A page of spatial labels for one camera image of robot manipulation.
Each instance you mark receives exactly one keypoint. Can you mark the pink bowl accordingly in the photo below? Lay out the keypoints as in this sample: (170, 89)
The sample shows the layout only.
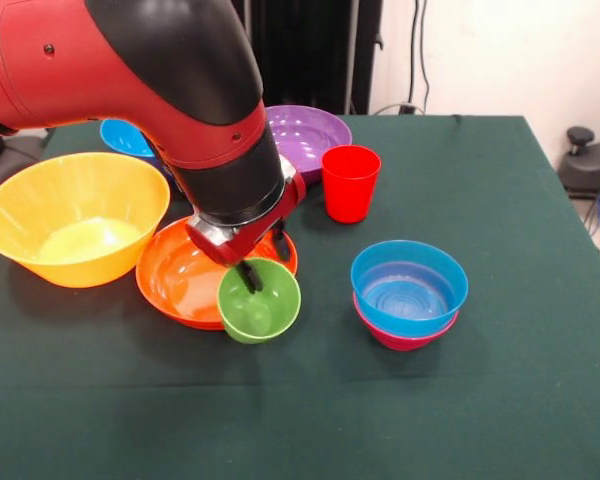
(405, 342)

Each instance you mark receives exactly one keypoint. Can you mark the green cup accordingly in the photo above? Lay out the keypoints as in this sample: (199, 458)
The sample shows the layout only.
(275, 315)

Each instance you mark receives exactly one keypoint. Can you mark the large blue bowl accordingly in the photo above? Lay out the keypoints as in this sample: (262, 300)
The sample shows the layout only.
(125, 140)

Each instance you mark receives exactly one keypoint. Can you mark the dark green tablecloth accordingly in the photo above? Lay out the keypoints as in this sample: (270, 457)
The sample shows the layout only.
(480, 400)

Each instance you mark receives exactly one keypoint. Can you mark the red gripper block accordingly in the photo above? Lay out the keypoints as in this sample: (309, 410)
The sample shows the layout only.
(240, 247)

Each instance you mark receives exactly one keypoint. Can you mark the orange bowl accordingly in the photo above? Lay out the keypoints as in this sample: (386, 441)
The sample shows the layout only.
(175, 285)

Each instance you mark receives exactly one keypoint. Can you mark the small blue bowl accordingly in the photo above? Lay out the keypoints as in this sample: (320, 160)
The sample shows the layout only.
(370, 270)

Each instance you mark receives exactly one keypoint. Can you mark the purple bowl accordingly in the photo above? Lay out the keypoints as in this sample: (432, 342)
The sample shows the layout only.
(310, 135)

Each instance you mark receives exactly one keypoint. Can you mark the large yellow bowl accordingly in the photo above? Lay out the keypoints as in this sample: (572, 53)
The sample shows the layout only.
(80, 250)

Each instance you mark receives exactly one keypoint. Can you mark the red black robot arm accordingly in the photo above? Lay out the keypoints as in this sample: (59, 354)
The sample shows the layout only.
(105, 60)

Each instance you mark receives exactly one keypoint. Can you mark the red cup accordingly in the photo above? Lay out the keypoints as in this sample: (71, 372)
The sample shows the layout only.
(350, 195)

